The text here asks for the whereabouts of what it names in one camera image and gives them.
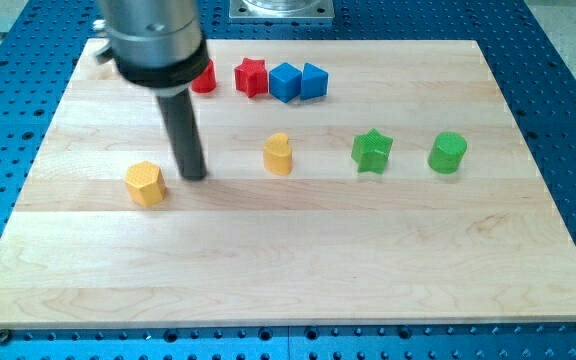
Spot yellow hexagon block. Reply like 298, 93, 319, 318
125, 161, 167, 207

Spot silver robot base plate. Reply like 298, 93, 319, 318
229, 0, 335, 22

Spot green cylinder block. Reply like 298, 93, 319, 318
427, 132, 468, 174

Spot yellow crescent block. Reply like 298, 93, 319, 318
263, 133, 293, 175

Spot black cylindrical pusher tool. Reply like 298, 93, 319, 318
157, 90, 207, 181

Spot left board clamp screw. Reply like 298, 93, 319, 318
0, 329, 13, 345

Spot green star block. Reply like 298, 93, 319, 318
351, 128, 394, 174

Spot blue triangle block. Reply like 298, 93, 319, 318
300, 63, 329, 100

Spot wooden board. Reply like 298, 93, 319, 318
0, 39, 576, 329

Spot red star block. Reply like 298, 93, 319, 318
234, 58, 269, 98

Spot red block behind arm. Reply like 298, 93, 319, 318
190, 59, 217, 94

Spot blue cube block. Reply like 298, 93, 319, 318
269, 62, 302, 103

